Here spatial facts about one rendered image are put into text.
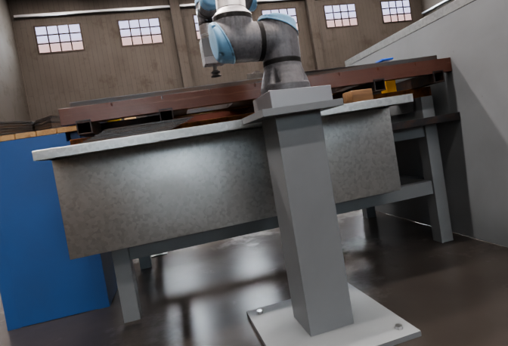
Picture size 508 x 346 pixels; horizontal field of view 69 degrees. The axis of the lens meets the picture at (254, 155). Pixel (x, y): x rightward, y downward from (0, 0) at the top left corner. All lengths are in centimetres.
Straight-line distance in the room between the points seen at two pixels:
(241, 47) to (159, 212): 67
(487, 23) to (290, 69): 91
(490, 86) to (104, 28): 1186
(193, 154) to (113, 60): 1121
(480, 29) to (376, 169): 68
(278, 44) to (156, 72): 1132
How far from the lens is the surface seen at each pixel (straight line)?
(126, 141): 122
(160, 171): 137
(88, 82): 1245
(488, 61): 175
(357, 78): 163
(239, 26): 108
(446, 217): 192
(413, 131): 181
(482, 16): 178
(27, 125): 188
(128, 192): 139
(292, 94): 105
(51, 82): 1265
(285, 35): 112
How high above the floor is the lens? 60
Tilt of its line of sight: 2 degrees down
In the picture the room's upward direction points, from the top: 9 degrees counter-clockwise
